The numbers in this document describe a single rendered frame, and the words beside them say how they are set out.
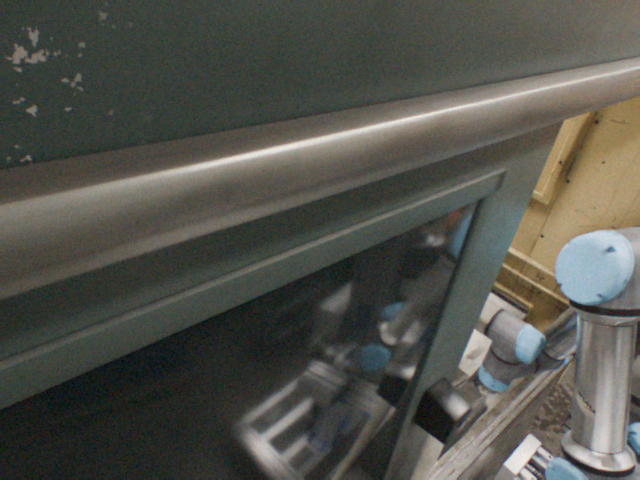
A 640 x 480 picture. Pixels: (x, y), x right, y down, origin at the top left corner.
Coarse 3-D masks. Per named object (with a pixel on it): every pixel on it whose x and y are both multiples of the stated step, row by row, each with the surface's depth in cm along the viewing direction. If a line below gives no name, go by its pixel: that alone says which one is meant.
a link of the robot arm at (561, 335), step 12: (564, 312) 100; (576, 312) 94; (552, 324) 102; (564, 324) 98; (576, 324) 95; (552, 336) 101; (564, 336) 98; (552, 348) 102; (564, 348) 100; (540, 360) 105; (552, 360) 104; (564, 360) 107
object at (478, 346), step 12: (492, 288) 205; (492, 300) 203; (504, 300) 202; (516, 312) 197; (528, 312) 195; (480, 336) 194; (468, 348) 192; (480, 348) 191; (468, 360) 188; (480, 360) 187; (468, 372) 185
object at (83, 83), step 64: (0, 0) 14; (64, 0) 15; (128, 0) 16; (192, 0) 18; (256, 0) 20; (320, 0) 22; (384, 0) 24; (448, 0) 28; (512, 0) 32; (576, 0) 38; (0, 64) 15; (64, 64) 16; (128, 64) 17; (192, 64) 19; (256, 64) 21; (320, 64) 24; (384, 64) 27; (448, 64) 31; (512, 64) 36; (576, 64) 44; (0, 128) 16; (64, 128) 17; (128, 128) 19; (192, 128) 21
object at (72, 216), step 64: (256, 128) 22; (320, 128) 23; (384, 128) 25; (448, 128) 29; (512, 128) 35; (0, 192) 15; (64, 192) 16; (128, 192) 17; (192, 192) 19; (256, 192) 21; (320, 192) 24; (0, 256) 15; (64, 256) 17; (128, 256) 18
